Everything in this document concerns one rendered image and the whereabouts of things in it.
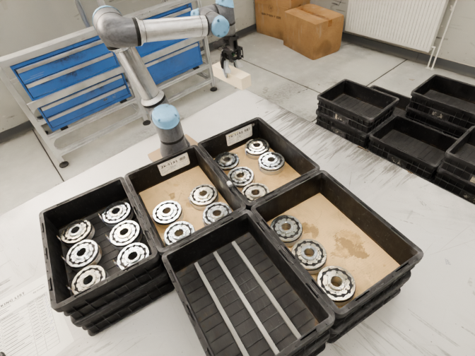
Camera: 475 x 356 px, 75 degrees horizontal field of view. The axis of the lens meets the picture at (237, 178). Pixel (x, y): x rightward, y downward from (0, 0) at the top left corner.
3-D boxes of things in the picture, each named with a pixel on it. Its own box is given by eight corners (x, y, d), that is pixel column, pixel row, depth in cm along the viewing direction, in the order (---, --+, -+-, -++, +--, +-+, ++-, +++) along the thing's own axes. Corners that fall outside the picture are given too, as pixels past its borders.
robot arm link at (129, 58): (158, 133, 149) (88, 20, 109) (150, 119, 159) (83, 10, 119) (180, 121, 151) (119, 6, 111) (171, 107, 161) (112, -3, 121)
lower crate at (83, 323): (71, 248, 122) (54, 230, 113) (143, 213, 130) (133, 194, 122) (90, 340, 96) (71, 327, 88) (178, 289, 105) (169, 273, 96)
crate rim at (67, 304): (42, 216, 107) (37, 211, 105) (124, 179, 116) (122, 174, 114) (56, 315, 81) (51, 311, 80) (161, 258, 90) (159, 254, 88)
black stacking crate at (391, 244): (251, 229, 105) (249, 208, 97) (319, 191, 114) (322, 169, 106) (333, 334, 80) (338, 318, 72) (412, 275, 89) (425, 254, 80)
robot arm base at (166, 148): (155, 152, 154) (149, 136, 147) (179, 138, 161) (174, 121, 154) (172, 165, 145) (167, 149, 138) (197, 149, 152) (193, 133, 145)
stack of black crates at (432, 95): (391, 147, 223) (410, 92, 191) (414, 128, 234) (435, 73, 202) (449, 174, 199) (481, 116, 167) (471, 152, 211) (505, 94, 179)
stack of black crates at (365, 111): (311, 149, 230) (315, 96, 199) (336, 131, 242) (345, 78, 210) (357, 176, 207) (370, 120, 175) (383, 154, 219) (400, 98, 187)
